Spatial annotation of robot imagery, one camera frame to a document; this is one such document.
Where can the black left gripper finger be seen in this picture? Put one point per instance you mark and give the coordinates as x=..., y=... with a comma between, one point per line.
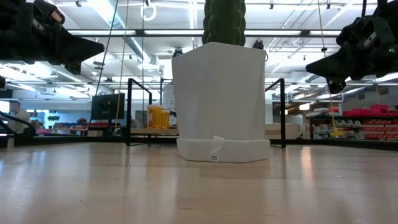
x=73, y=68
x=81, y=46

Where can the black monitor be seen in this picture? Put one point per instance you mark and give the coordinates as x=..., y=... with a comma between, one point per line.
x=107, y=106

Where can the white hexagonal plant pot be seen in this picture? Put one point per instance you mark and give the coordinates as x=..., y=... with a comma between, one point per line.
x=220, y=102

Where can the green cactus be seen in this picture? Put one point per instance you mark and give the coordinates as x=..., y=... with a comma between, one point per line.
x=224, y=21

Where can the beige box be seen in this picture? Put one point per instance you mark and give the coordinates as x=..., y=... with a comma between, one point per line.
x=292, y=130

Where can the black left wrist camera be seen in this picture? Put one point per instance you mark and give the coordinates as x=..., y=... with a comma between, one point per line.
x=49, y=12

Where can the shelf with red bins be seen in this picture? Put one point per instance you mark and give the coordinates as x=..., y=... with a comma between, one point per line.
x=373, y=112

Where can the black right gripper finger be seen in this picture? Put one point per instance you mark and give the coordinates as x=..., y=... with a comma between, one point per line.
x=335, y=85
x=329, y=67

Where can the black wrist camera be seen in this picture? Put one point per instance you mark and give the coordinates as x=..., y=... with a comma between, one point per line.
x=373, y=34
x=49, y=12

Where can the person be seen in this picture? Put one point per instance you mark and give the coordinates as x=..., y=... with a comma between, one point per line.
x=18, y=118

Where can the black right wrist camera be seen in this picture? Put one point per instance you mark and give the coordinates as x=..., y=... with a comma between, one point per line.
x=373, y=34

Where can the black ceiling fixture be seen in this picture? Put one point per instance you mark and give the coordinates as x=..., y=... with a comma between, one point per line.
x=178, y=51
x=258, y=44

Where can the black bar with light strips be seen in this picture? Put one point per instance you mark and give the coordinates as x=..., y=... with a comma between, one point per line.
x=171, y=32

